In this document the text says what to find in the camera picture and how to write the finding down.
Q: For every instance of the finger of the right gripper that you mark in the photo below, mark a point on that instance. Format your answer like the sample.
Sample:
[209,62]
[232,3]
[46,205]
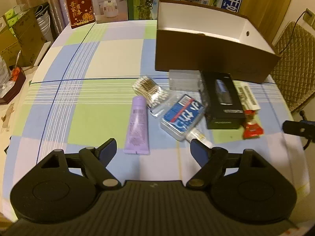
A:
[303,128]

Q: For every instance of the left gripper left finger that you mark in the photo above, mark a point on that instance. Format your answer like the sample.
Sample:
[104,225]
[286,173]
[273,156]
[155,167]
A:
[107,151]

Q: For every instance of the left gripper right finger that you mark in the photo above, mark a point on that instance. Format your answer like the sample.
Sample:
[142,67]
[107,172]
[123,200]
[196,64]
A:
[200,152]

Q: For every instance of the purple cosmetic tube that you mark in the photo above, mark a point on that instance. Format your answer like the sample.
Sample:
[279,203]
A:
[136,141]

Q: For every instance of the white small tube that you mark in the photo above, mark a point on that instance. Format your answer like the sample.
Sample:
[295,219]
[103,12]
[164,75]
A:
[196,134]

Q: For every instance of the blue floss pick pack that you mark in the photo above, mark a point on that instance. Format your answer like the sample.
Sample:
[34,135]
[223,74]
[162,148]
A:
[182,116]

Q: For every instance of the black razor box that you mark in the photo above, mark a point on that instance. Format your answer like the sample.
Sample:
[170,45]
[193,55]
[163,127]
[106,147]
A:
[221,100]

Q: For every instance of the red snack packet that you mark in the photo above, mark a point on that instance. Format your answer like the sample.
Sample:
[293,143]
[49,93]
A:
[251,127]

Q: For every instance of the checkered tablecloth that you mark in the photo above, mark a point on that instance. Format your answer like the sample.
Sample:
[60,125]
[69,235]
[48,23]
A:
[81,96]

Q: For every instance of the cotton swabs bag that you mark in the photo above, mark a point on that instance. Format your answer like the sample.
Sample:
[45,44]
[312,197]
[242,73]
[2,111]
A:
[156,96]

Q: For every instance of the clear plastic container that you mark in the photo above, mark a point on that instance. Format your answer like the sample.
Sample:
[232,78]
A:
[184,80]

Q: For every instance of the dark wooden tray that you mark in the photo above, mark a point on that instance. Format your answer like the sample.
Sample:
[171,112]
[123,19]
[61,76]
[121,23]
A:
[13,87]

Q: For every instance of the brown open cardboard box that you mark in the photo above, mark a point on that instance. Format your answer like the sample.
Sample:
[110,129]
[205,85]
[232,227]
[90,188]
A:
[193,36]

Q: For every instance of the brown cardboard carton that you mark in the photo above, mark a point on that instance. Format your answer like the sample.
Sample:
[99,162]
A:
[21,37]

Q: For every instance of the red gift box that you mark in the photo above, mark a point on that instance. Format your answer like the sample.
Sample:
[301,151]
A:
[80,12]

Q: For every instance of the stacked white bowls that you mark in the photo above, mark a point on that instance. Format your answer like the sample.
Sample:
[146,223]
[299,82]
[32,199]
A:
[44,21]

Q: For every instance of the white humidifier box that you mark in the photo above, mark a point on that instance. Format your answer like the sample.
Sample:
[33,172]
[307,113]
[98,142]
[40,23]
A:
[110,10]

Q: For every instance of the wall power socket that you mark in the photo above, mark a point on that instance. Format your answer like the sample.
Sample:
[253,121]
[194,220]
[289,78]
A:
[308,17]

